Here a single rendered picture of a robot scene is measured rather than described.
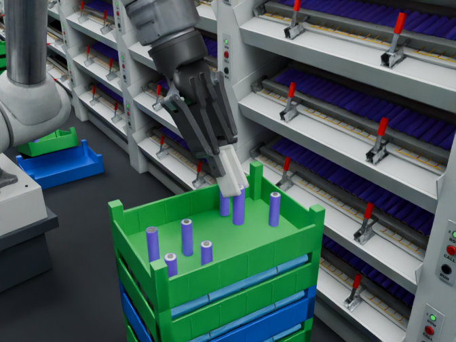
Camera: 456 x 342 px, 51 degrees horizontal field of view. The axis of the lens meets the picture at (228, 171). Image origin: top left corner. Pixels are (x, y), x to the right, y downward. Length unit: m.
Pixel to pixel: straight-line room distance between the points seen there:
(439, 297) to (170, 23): 0.70
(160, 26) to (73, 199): 1.39
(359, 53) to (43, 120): 0.90
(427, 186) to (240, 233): 0.36
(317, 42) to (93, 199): 1.17
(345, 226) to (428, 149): 0.28
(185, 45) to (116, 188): 1.39
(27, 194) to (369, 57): 0.97
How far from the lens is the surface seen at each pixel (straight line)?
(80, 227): 1.79
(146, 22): 0.65
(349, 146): 1.06
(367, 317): 1.22
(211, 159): 0.68
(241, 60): 1.27
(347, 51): 1.01
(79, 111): 2.67
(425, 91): 0.90
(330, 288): 1.27
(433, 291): 1.02
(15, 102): 1.43
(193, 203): 0.89
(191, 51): 0.65
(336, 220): 1.16
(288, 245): 0.78
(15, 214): 1.45
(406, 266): 1.07
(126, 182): 2.02
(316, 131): 1.11
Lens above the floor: 0.99
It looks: 28 degrees down
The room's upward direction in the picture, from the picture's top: straight up
